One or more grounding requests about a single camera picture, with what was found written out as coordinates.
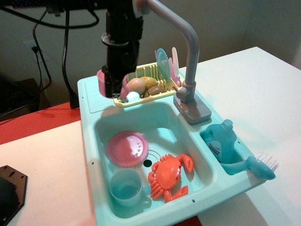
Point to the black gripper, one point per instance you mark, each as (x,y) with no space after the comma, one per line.
(123,32)

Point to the pink toy cup with handle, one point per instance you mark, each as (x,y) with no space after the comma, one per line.
(101,83)

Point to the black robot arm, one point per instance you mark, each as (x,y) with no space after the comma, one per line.
(57,7)

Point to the teal toy sink unit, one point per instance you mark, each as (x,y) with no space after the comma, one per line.
(167,132)

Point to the blue toy cup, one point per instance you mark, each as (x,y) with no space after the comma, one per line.
(127,188)

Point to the teal ball toy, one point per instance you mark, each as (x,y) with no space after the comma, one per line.
(132,96)

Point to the beige toy egg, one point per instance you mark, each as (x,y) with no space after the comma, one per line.
(137,84)

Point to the toy potato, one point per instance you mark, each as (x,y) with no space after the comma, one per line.
(149,82)

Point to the brown toy kiwi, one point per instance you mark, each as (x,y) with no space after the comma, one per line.
(155,90)

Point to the yellow dish drying rack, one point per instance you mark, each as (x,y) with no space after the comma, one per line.
(150,70)

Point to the teal plate in rack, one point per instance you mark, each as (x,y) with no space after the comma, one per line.
(163,65)

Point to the pink toy plate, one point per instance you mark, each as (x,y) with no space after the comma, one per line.
(127,148)

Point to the pink plate in rack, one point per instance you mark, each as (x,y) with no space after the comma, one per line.
(175,65)

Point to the grey toy faucet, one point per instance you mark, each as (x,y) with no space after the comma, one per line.
(186,100)

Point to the orange toy crab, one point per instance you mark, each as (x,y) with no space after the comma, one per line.
(165,175)

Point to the blue dish soap bottle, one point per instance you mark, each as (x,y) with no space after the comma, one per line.
(220,139)

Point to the blue dish brush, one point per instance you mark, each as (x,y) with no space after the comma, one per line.
(262,165)

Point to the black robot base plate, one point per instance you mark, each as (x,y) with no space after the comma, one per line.
(13,185)

